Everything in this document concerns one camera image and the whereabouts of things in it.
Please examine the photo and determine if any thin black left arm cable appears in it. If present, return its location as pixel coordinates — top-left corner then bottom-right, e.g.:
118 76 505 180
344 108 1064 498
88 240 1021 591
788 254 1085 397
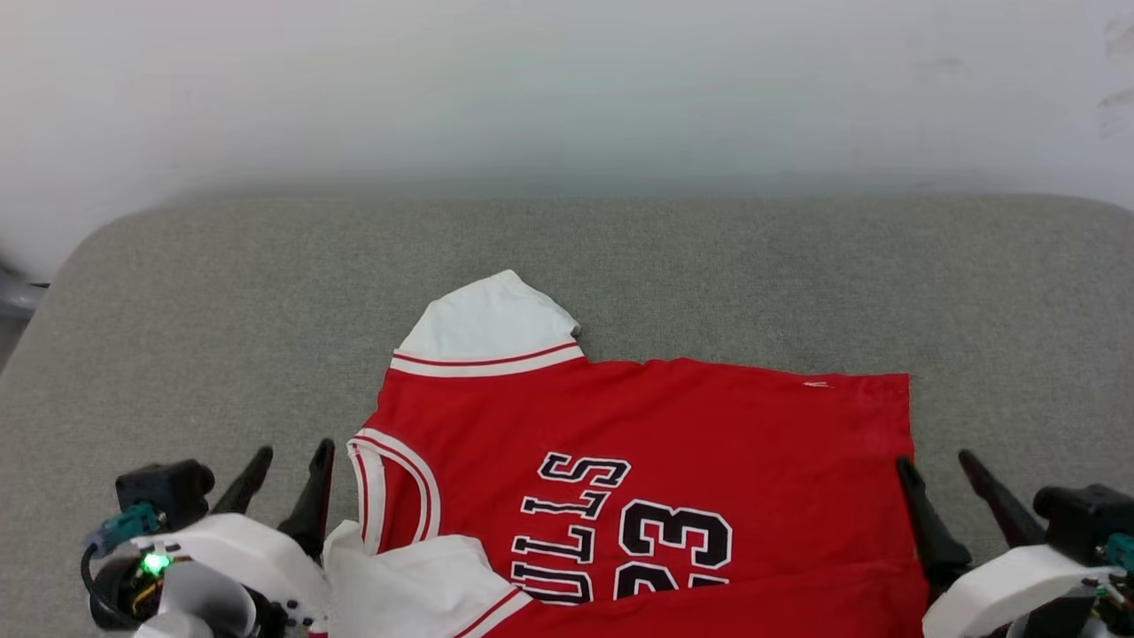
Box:
79 542 120 626

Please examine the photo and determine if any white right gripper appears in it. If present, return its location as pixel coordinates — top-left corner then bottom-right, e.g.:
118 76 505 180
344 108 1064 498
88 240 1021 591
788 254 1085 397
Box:
895 449 1115 638

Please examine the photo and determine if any grey curved object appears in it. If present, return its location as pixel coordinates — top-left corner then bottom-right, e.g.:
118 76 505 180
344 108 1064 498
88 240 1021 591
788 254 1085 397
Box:
0 264 50 322

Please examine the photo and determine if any red white basketball jersey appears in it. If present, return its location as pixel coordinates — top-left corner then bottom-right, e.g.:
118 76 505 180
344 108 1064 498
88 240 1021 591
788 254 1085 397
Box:
321 269 933 638

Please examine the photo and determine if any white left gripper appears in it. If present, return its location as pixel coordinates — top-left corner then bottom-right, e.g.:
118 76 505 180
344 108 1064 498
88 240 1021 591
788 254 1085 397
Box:
131 438 337 637

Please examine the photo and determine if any teal left camera connector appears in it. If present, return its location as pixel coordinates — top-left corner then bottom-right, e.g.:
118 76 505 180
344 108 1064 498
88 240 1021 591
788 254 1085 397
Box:
84 502 166 556

